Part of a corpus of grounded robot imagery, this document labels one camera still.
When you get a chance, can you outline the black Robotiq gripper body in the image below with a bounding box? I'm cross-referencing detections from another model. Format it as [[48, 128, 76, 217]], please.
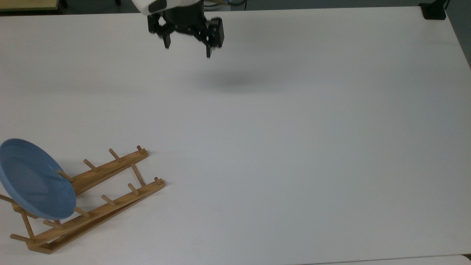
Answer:
[[147, 3, 225, 37]]

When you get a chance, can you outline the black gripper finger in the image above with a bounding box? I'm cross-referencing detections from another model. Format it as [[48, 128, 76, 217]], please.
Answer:
[[198, 18, 225, 59], [147, 15, 173, 50]]

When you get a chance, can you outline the blue round plate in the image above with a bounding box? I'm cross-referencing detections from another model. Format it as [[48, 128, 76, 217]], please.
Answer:
[[0, 138, 77, 221]]

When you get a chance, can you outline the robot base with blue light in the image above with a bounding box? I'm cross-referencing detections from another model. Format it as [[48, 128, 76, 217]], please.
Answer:
[[203, 0, 246, 8]]

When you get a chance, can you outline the wooden plate rack with pegs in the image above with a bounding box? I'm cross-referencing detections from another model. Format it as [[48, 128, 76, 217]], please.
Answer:
[[0, 145, 166, 255]]

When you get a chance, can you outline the yellow wooden board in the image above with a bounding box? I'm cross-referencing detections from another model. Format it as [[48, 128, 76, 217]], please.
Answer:
[[0, 0, 60, 12]]

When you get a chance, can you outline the black clamp mount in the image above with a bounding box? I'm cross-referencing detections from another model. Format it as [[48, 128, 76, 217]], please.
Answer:
[[419, 0, 449, 20]]

